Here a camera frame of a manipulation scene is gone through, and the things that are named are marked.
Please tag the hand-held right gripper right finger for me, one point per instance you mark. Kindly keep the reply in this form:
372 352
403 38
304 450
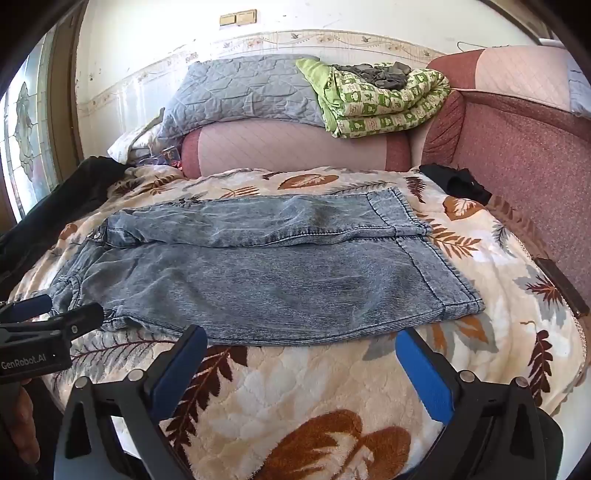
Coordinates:
425 374

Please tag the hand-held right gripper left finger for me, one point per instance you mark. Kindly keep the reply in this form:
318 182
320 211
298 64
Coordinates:
182 369

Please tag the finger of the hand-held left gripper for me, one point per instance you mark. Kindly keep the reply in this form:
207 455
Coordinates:
78 321
27 308

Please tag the grey washed denim pants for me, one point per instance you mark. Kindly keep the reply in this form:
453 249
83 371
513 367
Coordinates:
258 286

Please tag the person's left hand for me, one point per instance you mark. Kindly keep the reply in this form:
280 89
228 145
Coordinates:
18 424

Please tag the black jacket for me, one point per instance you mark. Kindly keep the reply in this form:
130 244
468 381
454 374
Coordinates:
60 198

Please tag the beige leaf print blanket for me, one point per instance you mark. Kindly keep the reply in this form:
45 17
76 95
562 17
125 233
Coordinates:
295 406

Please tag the dark brown flat bar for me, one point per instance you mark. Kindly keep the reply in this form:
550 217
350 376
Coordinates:
563 286

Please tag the white crumpled cloth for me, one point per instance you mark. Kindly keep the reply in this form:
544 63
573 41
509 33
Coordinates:
124 145

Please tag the stained glass window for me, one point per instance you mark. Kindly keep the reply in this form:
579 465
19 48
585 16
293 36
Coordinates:
27 120

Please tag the colourful plastic packet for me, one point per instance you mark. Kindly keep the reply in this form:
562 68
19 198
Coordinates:
171 156

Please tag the small black cloth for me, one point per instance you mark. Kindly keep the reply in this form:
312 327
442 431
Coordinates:
455 182

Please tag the pink upholstered sofa backrest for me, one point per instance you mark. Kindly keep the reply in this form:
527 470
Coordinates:
521 152

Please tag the pink quilted bolster cushion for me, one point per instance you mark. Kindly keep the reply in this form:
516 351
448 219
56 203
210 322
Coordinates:
286 147

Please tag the green printed quilt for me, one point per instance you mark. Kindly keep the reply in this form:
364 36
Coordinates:
369 110

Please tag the grey blanket on sofa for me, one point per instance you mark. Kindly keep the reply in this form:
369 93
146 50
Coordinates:
240 92

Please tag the dark grey crumpled cloth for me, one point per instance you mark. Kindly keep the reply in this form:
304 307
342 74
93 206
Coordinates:
383 76

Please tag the pale blue white pillow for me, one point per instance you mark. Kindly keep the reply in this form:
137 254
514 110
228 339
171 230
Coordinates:
581 87

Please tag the beige wall switch plate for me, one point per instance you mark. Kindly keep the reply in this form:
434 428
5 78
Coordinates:
227 20
246 17

